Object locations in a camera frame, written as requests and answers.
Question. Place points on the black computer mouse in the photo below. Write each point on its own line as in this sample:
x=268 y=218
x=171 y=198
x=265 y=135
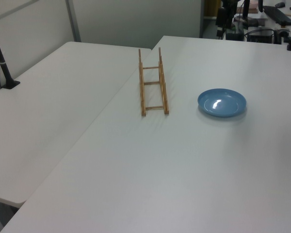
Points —
x=280 y=4

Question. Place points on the wooden plate rack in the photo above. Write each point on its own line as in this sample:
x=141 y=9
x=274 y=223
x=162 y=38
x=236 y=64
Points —
x=143 y=102

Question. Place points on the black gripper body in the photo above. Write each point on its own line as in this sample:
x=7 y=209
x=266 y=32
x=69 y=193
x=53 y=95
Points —
x=229 y=4

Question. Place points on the black electronics box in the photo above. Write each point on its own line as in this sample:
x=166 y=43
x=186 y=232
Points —
x=260 y=36

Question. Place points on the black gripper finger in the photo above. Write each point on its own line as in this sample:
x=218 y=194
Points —
x=221 y=17
x=231 y=20

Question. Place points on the blue plastic plate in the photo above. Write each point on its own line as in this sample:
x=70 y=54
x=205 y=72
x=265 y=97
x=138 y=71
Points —
x=230 y=109

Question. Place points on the black monitor stand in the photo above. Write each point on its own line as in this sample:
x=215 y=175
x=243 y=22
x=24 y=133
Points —
x=245 y=17

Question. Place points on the black computer keyboard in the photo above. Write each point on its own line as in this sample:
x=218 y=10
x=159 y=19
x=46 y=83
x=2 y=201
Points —
x=279 y=15

